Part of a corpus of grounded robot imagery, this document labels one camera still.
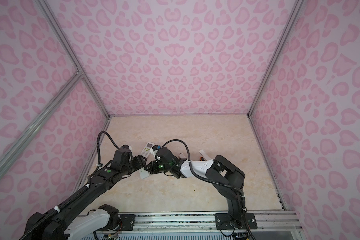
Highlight white remote with green buttons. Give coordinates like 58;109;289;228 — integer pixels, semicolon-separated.
141;142;155;158

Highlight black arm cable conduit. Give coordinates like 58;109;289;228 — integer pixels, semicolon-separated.
17;131;121;240
160;138;253;240

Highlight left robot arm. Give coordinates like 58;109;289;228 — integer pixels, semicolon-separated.
20;145;147;240

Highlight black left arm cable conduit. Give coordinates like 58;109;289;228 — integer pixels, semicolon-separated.
17;131;121;240

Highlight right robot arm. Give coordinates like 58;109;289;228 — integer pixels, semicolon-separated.
144;146;246;229

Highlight small white remote control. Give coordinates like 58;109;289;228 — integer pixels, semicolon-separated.
139;168;150;180

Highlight white battery cover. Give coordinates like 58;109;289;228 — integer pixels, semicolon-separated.
199;150;212;161

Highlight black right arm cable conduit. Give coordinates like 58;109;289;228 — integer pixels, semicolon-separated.
160;138;253;240

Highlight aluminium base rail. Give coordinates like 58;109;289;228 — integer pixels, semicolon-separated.
77;211;304;240

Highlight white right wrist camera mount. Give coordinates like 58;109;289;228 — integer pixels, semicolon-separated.
150;145;161;158

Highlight diagonal aluminium frame bar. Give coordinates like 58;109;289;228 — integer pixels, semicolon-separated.
0;71;82;180

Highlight right rear aluminium frame post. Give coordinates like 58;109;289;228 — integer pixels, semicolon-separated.
247;0;306;119

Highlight aluminium corner frame post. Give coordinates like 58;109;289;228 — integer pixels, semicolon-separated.
34;0;111;120

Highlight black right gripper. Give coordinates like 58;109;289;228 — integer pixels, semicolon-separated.
143;160;173;175

